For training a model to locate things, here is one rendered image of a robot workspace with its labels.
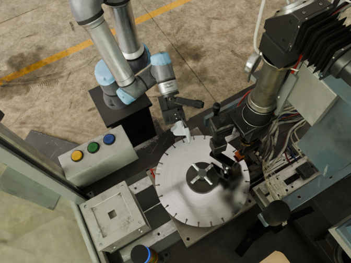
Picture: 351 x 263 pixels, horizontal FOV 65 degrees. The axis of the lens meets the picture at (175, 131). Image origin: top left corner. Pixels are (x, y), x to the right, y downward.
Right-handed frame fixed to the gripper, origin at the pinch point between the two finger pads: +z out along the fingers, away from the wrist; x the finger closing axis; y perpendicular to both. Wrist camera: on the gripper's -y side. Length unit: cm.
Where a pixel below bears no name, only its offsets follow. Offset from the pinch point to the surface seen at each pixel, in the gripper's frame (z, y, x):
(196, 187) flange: 13.3, 3.6, 17.7
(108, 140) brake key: -8.3, 30.6, -3.3
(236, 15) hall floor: -76, -94, -158
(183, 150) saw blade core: 1.5, 3.8, 8.5
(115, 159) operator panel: 0.3, 30.6, -5.1
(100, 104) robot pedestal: -24, 35, -33
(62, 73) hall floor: -64, 77, -150
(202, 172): 8.6, 0.5, 19.7
